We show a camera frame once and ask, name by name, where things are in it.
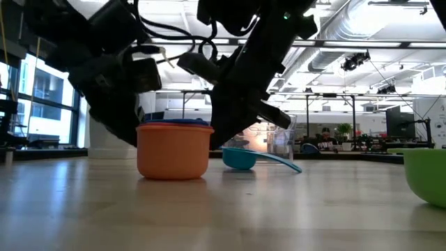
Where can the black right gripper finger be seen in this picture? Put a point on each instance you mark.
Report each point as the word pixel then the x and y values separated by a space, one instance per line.
pixel 238 122
pixel 217 115

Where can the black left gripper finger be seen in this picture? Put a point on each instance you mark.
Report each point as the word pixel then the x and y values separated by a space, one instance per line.
pixel 111 120
pixel 134 113

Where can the red measuring cup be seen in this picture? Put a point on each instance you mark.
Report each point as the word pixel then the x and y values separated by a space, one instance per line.
pixel 150 125

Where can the teal measuring cup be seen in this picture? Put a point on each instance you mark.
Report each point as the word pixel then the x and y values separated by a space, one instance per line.
pixel 240 158

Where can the clear plastic basket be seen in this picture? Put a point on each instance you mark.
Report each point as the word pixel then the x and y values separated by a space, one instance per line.
pixel 282 143

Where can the orange measuring cup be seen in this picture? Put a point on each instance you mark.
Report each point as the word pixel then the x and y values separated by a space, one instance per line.
pixel 174 153

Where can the green measuring cup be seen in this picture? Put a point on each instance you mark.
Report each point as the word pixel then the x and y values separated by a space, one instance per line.
pixel 425 178

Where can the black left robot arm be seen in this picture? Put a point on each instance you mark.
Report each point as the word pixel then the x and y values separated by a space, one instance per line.
pixel 69 28

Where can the dark flat monitor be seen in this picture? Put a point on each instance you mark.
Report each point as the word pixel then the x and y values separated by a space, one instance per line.
pixel 155 116

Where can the person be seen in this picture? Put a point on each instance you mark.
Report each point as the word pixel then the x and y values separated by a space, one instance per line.
pixel 325 134

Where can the black equipment stand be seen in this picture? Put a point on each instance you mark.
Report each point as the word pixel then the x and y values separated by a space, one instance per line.
pixel 7 108

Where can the green leafy office plant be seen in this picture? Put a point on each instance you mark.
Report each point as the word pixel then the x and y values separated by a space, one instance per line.
pixel 344 129

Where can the small black hanging device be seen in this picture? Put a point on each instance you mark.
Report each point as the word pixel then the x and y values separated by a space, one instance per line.
pixel 386 90

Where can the black computer monitor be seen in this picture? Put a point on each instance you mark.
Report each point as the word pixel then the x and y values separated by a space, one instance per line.
pixel 400 122

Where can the black beam with strip lights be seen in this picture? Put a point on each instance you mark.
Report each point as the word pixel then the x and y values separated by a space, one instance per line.
pixel 404 44

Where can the black articulated stand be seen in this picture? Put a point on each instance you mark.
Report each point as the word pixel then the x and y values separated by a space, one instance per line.
pixel 428 132

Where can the white poster board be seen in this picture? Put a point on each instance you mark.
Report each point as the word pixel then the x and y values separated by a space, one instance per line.
pixel 437 122

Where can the black metal table frame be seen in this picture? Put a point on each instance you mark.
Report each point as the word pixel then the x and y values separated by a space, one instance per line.
pixel 329 95
pixel 183 101

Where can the black hanging camera rig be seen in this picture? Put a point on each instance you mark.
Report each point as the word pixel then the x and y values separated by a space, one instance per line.
pixel 353 62

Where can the black aluminium table frame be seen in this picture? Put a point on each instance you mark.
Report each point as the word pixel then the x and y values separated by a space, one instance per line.
pixel 348 155

